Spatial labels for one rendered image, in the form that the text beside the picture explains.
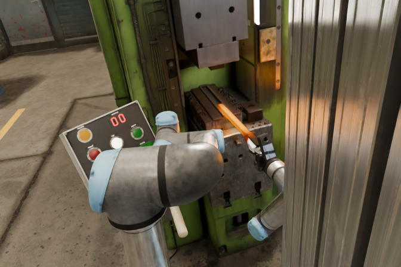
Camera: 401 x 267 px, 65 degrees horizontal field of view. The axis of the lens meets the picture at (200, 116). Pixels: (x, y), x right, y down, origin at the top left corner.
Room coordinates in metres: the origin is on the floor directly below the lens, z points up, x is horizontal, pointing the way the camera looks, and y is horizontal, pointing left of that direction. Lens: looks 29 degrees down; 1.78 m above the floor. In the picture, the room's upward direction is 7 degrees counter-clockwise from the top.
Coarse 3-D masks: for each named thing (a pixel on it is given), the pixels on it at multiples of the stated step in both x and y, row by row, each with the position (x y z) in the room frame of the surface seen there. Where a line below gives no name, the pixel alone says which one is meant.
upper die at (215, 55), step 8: (200, 48) 1.37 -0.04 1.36; (208, 48) 1.37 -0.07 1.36; (216, 48) 1.38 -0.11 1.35; (224, 48) 1.39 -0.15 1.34; (232, 48) 1.40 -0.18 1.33; (192, 56) 1.45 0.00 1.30; (200, 56) 1.37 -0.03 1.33; (208, 56) 1.37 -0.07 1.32; (216, 56) 1.38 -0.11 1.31; (224, 56) 1.39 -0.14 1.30; (232, 56) 1.40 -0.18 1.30; (200, 64) 1.36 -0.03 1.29; (208, 64) 1.37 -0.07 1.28; (216, 64) 1.38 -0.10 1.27
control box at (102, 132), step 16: (112, 112) 1.18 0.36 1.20; (128, 112) 1.21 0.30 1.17; (80, 128) 1.09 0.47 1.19; (96, 128) 1.11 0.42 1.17; (112, 128) 1.14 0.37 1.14; (128, 128) 1.17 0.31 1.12; (144, 128) 1.20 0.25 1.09; (64, 144) 1.07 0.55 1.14; (80, 144) 1.05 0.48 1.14; (96, 144) 1.07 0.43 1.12; (128, 144) 1.12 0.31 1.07; (80, 160) 1.01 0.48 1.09
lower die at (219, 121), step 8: (200, 88) 1.75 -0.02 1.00; (216, 88) 1.74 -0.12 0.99; (184, 96) 1.76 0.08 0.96; (200, 96) 1.66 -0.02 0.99; (208, 96) 1.63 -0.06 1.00; (216, 96) 1.62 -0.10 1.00; (224, 96) 1.62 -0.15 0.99; (192, 104) 1.59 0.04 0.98; (200, 104) 1.58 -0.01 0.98; (208, 104) 1.54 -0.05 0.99; (224, 104) 1.50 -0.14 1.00; (232, 104) 1.51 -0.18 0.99; (208, 112) 1.46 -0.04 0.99; (216, 112) 1.45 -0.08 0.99; (232, 112) 1.41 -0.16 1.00; (240, 112) 1.41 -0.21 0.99; (200, 120) 1.44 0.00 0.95; (208, 120) 1.39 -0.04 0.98; (216, 120) 1.38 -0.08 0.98; (224, 120) 1.39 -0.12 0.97; (240, 120) 1.41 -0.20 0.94; (208, 128) 1.36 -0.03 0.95; (216, 128) 1.37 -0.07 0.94; (224, 128) 1.39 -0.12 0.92
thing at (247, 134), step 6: (222, 108) 1.44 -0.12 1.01; (228, 114) 1.36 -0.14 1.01; (234, 120) 1.29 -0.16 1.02; (240, 126) 1.23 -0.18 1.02; (240, 132) 1.20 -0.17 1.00; (246, 132) 1.17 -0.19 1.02; (252, 132) 1.15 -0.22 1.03; (246, 138) 1.14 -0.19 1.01; (252, 138) 1.10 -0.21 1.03; (258, 144) 1.05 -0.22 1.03
